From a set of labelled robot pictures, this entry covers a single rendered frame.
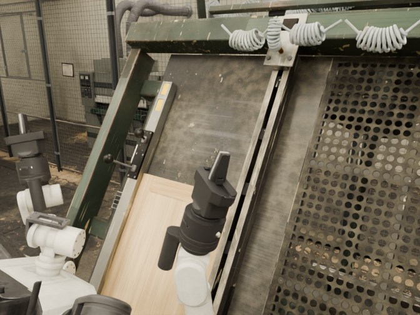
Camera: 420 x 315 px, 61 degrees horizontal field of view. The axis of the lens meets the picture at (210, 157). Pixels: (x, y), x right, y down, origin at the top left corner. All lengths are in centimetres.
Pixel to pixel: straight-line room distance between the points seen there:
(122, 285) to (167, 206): 32
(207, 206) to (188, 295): 21
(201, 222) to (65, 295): 32
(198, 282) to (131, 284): 62
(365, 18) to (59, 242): 103
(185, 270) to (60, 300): 26
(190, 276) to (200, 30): 98
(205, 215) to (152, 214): 67
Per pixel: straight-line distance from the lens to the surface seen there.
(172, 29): 155
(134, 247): 137
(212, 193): 66
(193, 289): 78
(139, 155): 142
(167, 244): 77
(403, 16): 120
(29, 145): 118
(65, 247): 88
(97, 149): 159
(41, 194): 115
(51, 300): 82
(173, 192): 131
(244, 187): 112
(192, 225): 71
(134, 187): 140
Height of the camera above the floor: 184
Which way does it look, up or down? 17 degrees down
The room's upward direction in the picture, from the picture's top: straight up
